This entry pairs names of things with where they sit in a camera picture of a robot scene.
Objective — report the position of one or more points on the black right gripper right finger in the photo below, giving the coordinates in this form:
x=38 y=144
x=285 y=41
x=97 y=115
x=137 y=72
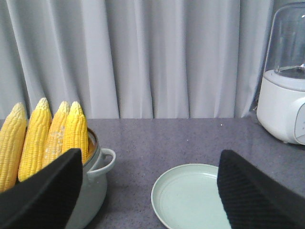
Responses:
x=253 y=200

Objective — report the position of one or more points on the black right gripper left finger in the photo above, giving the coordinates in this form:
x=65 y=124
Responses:
x=47 y=199

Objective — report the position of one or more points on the yellow corn cob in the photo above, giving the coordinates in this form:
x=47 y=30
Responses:
x=76 y=132
x=35 y=140
x=53 y=146
x=12 y=136

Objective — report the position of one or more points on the light green plate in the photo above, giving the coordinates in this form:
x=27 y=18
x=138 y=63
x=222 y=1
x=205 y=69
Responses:
x=186 y=197

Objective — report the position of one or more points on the green electric cooking pot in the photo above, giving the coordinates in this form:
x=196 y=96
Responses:
x=94 y=184

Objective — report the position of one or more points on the grey stone countertop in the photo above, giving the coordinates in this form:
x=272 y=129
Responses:
x=146 y=148

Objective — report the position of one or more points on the grey curtain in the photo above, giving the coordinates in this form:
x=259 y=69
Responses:
x=134 y=58

